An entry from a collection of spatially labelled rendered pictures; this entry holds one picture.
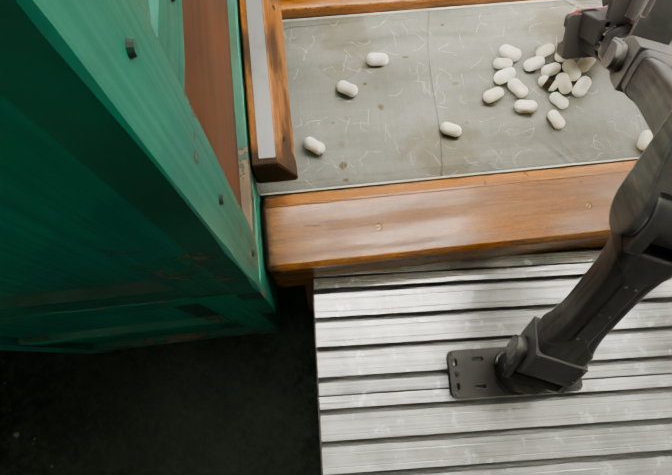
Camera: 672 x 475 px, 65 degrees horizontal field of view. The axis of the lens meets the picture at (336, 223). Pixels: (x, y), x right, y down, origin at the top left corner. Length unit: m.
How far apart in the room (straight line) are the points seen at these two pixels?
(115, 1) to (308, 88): 0.66
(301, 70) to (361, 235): 0.29
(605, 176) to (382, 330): 0.41
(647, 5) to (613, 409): 0.57
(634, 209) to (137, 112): 0.46
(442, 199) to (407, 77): 0.22
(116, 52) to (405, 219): 0.60
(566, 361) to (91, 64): 0.65
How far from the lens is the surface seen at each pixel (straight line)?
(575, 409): 0.92
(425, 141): 0.85
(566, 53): 0.92
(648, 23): 0.82
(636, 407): 0.96
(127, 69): 0.22
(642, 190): 0.57
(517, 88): 0.91
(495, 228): 0.80
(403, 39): 0.93
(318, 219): 0.76
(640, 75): 0.73
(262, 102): 0.72
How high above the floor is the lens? 1.50
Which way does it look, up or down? 75 degrees down
